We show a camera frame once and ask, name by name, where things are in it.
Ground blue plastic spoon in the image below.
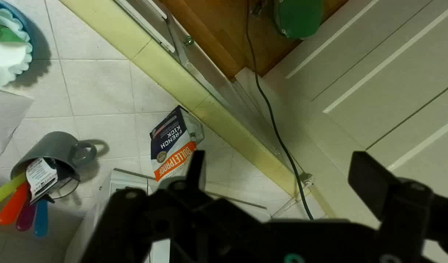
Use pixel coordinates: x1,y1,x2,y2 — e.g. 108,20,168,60
32,196,51,240

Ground gray mug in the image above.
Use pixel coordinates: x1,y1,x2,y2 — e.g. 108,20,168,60
9,131,111,202

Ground white paper towel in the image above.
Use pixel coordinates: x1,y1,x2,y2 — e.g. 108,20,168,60
0,87,37,161

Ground white paper tag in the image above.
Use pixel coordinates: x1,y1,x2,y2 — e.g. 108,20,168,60
25,157,60,205

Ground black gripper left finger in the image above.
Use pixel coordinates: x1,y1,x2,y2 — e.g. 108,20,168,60
79,150,265,263

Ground wooden cabinet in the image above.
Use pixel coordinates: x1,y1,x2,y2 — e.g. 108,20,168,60
160,0,350,82

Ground yellow-green plastic spoon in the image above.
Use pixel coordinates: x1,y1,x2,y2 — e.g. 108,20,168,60
0,173,28,209

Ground purple plastic spoon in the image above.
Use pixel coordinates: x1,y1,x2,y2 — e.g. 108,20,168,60
15,199,38,234

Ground green round object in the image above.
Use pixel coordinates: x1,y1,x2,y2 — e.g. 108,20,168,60
272,0,328,41

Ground white cabinet door panels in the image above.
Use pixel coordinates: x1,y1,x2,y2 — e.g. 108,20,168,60
262,0,448,196

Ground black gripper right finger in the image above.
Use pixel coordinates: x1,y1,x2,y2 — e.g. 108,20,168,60
347,151,448,263

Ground black cable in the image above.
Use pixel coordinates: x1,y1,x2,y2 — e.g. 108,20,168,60
245,0,316,223

